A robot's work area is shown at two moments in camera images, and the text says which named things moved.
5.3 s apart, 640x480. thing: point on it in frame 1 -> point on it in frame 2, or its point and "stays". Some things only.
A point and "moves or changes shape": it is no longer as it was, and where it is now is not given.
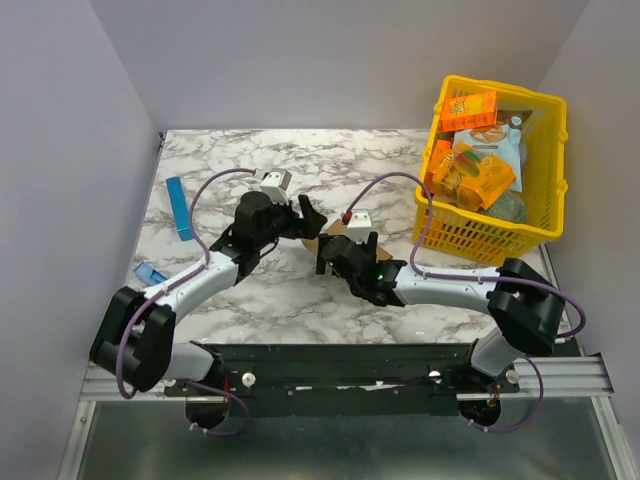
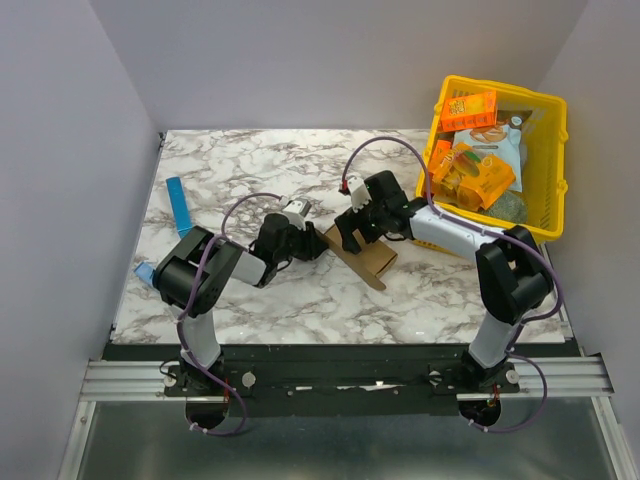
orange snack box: (470, 111) stays
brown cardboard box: (338, 229) moves or changes shape
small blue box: (145, 272) stays
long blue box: (178, 205) stays
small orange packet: (442, 146) stays
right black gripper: (331, 251) -> (350, 228)
